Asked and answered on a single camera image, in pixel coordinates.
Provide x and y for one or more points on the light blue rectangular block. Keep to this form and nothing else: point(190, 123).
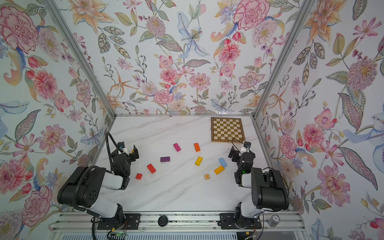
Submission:
point(223, 162)

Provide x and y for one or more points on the wooden chessboard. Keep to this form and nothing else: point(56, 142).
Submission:
point(227, 129)

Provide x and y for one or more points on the magenta rectangular block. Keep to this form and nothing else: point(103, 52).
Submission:
point(177, 147)

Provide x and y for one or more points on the small red cube block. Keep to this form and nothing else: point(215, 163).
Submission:
point(139, 176)

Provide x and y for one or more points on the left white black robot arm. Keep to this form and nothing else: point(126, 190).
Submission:
point(82, 190)

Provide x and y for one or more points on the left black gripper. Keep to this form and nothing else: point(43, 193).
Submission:
point(132, 154)

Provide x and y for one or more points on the black round knob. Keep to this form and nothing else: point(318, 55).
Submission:
point(163, 221)

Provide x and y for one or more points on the yellow-orange rectangular block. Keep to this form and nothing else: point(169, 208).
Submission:
point(219, 169)

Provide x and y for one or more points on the clear tape roll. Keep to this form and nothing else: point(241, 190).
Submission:
point(274, 220)

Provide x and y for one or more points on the red rectangular block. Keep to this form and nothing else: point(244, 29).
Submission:
point(151, 168)

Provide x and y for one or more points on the purple rectangular block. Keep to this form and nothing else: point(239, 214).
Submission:
point(165, 159)

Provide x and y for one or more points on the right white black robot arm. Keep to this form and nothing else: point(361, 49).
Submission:
point(268, 193)

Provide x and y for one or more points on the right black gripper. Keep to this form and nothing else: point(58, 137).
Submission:
point(236, 154)

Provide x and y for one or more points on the aluminium mounting rail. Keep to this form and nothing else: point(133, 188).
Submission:
point(146, 222)

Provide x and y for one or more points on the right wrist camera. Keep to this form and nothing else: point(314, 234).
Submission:
point(247, 145)

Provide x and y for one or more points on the orange rectangular block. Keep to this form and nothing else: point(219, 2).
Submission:
point(197, 147)

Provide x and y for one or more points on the yellow rectangular block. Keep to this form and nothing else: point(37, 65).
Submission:
point(198, 161)

